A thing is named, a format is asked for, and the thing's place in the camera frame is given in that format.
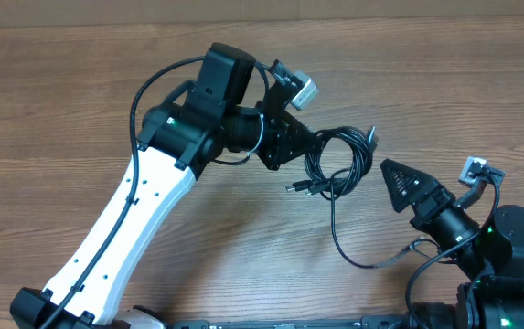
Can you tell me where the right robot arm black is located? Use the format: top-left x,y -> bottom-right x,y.
380,156 -> 524,328

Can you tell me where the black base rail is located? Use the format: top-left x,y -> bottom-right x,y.
165,314 -> 413,329

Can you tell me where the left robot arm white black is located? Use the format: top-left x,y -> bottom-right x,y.
10,43 -> 318,328

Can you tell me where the thin black usb cable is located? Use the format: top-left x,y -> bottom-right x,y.
329,168 -> 422,270

